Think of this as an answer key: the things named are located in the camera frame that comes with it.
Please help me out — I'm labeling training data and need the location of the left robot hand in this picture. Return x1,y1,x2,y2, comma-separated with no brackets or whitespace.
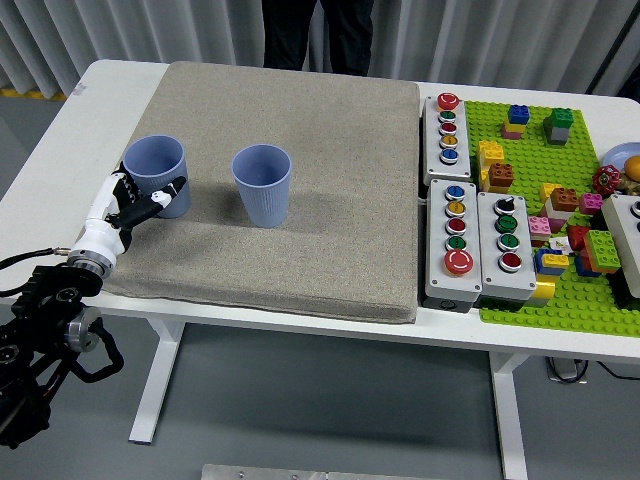
73,160,189,259

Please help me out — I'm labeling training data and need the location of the blue ribbed plastic cup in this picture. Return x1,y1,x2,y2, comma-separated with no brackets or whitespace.
231,143,293,229
123,134,191,220

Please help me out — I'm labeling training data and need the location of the white table leg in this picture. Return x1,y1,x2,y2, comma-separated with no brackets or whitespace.
488,351,530,480
128,319,187,445

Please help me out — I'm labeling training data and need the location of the yellow floor tape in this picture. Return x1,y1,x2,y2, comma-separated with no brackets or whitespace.
0,88,67,101

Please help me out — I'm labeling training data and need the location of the grey-brown fabric mat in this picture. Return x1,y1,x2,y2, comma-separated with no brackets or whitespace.
82,60,420,325

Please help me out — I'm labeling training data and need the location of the person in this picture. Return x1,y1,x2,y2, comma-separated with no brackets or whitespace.
261,0,375,77

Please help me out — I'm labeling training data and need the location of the grey five-button control box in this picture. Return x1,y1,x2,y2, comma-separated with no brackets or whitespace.
422,92,474,187
423,178,485,314

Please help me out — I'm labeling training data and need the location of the tall yellow toy brick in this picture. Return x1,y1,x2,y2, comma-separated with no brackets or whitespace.
477,139,506,187

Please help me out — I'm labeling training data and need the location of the brown toy brick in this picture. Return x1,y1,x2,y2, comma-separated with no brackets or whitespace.
487,162,515,194
548,187,580,212

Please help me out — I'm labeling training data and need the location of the green studded baseplate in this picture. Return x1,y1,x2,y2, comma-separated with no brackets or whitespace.
463,99,640,337

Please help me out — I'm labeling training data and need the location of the white pleated curtain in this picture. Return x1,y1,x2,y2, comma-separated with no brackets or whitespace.
0,0,640,99

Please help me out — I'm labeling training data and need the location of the yellow toy cylinder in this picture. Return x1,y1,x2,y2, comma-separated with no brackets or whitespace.
529,276,558,307

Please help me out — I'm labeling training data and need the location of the white toy brick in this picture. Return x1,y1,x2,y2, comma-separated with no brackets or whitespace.
544,199,572,222

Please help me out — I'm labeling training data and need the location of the grey toy brick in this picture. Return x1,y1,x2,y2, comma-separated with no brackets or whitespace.
544,124,571,147

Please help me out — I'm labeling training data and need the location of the red toy brick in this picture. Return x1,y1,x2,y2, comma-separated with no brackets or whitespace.
566,225,592,251

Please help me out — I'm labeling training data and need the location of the magenta toy brick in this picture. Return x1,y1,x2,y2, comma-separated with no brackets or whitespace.
578,192,605,216

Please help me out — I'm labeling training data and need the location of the large green toy brick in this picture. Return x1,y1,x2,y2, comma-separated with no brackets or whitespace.
583,229,621,269

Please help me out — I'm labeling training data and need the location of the red valve wheel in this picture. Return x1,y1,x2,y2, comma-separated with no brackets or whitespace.
593,165,623,196

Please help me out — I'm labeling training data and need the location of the grey control box black button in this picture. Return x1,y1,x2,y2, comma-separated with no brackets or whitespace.
599,193,640,296

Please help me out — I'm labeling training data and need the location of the light blue plate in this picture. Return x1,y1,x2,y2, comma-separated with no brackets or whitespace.
601,142,640,169

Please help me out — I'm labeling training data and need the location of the grey selector-switch control box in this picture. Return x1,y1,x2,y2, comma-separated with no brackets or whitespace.
476,191,538,307

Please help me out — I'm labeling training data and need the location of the black floor cable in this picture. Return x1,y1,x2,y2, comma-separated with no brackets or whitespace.
597,359,640,382

